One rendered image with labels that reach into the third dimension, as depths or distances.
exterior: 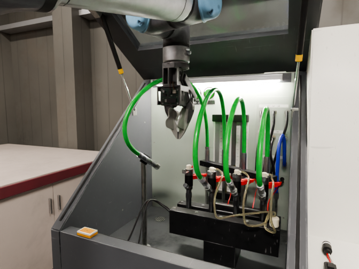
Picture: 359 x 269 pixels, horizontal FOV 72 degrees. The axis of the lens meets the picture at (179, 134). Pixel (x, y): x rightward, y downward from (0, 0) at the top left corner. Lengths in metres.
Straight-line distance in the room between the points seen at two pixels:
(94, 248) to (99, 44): 2.82
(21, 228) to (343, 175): 1.85
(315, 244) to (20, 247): 1.79
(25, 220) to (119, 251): 1.37
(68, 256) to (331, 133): 0.83
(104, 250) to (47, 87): 3.34
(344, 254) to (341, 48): 0.54
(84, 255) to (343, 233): 0.70
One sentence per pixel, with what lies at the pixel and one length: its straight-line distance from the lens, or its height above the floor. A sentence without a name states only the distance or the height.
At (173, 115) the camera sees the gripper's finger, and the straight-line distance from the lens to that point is 0.73.
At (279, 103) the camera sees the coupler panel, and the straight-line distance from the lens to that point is 1.03.
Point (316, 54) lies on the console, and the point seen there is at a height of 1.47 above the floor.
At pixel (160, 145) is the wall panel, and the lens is 1.19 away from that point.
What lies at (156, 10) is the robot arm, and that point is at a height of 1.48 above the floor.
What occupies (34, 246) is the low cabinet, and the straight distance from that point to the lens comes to 2.16.
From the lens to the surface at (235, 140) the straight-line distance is 1.03.
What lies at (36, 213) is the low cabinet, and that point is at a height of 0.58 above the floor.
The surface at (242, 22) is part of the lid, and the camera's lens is 0.91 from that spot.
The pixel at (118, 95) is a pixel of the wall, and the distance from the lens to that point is 3.10.
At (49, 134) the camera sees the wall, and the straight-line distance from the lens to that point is 3.94.
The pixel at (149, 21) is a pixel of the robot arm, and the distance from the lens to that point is 0.62.
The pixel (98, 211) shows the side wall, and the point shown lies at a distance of 0.97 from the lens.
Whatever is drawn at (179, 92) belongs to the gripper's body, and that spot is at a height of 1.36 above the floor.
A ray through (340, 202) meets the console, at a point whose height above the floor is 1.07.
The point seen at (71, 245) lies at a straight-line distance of 0.85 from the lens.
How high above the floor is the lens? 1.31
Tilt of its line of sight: 6 degrees down
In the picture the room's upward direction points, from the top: straight up
